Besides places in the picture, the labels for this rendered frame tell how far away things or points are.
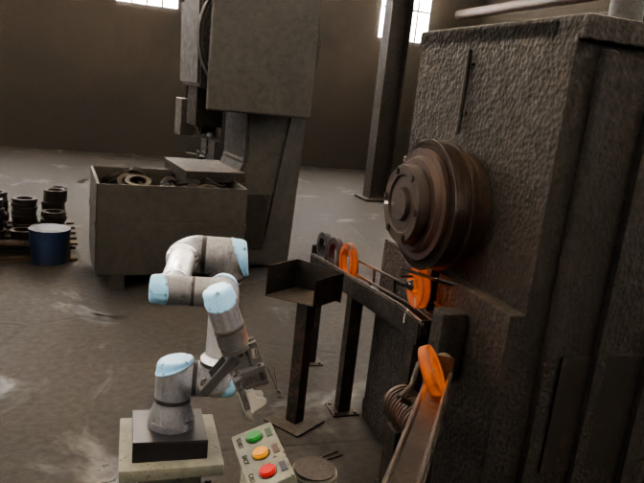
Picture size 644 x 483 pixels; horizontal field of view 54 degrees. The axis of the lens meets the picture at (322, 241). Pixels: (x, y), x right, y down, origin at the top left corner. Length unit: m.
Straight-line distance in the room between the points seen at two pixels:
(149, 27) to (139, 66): 0.69
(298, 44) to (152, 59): 7.39
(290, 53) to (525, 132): 2.96
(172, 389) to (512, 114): 1.39
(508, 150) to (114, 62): 10.31
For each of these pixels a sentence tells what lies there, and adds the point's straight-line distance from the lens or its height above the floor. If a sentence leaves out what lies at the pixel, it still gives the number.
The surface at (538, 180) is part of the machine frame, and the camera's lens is 2.03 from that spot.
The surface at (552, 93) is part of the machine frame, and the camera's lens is 2.02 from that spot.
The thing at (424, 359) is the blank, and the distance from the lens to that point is 1.88.
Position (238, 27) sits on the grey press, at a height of 1.84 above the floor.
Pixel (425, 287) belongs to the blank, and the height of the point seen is 0.82.
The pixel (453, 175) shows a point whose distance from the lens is 2.14.
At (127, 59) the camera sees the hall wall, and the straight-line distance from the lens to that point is 12.03.
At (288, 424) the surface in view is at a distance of 2.98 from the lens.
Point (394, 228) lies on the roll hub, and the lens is 2.33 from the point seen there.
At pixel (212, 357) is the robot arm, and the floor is 0.61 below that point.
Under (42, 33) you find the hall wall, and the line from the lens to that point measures 12.07.
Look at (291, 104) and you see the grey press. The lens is 4.83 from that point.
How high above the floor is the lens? 1.48
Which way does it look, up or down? 13 degrees down
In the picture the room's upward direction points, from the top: 6 degrees clockwise
